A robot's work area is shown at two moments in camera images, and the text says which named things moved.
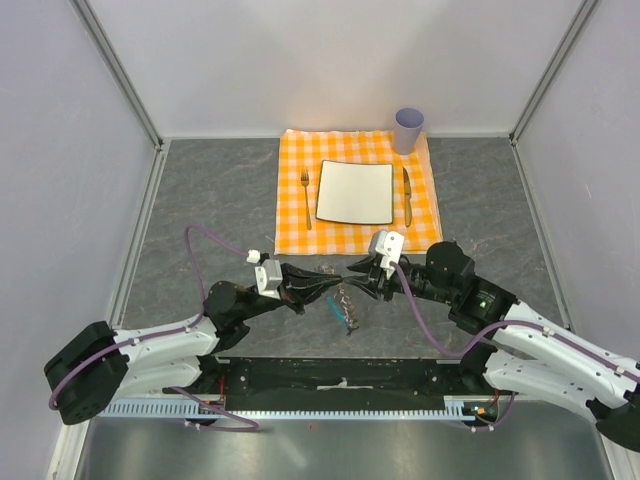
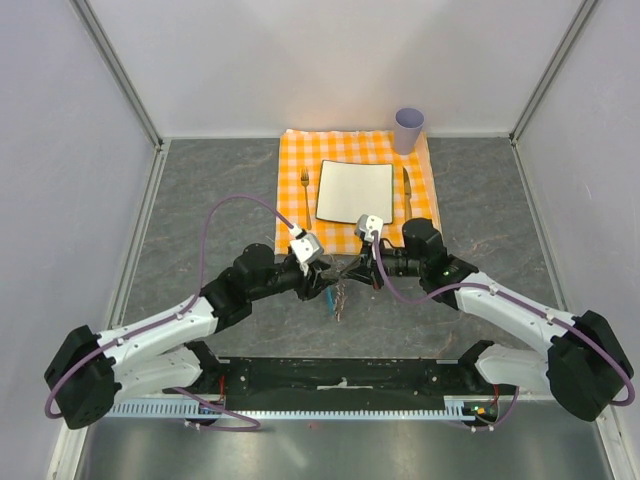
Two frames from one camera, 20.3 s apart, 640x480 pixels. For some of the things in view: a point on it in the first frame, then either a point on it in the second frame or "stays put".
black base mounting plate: (341, 384) stays put
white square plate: (356, 192) stays put
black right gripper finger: (365, 284) to (363, 273)
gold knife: (408, 206) stays put
